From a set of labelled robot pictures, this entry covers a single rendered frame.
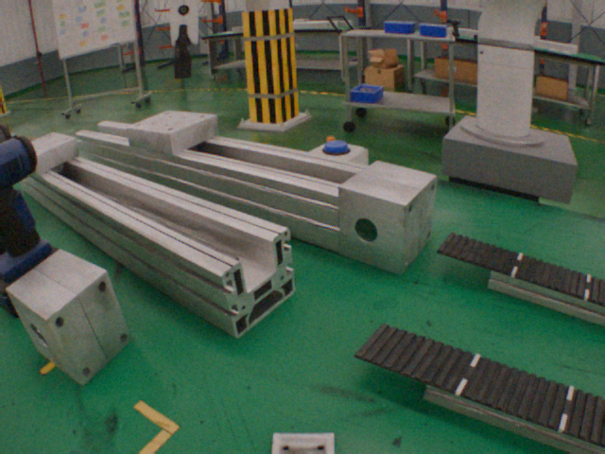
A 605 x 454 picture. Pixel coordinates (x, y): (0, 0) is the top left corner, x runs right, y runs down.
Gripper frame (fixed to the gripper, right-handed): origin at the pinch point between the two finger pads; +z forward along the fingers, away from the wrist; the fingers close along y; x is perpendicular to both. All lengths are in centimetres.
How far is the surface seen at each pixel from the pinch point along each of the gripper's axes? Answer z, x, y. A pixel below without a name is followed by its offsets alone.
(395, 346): 7, -15, -61
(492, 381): 5, -21, -69
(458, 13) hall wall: 52, -484, 555
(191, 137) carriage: 10.0, -1.3, -11.9
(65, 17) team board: 62, 172, 559
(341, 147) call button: 9.0, -24.8, -21.6
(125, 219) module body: 8.3, 9.1, -35.7
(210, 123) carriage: 9.0, -4.9, -9.0
